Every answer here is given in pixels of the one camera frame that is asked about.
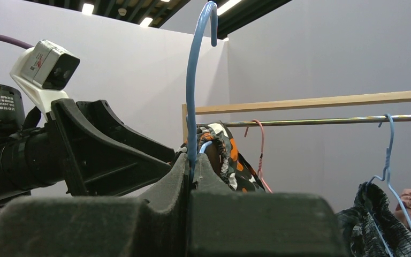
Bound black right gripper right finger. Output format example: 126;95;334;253
188;154;347;256

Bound orange camouflage shorts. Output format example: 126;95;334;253
177;122;266;193

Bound metal rack rod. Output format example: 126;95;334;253
196;113;411;129

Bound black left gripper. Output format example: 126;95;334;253
45;99;175;196

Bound dark leaf-pattern shorts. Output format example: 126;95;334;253
336;182;411;256

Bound blue wire hanger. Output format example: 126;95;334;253
186;1;218;183

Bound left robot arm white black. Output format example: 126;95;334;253
0;84;174;208

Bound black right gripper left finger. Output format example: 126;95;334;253
0;154;189;256

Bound pink wire hanger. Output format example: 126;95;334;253
252;119;273;193

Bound blue hanger holding dark shorts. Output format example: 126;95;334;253
365;113;411;257

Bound wooden clothes rack frame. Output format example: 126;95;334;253
181;88;411;142

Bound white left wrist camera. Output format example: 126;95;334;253
10;40;80;116

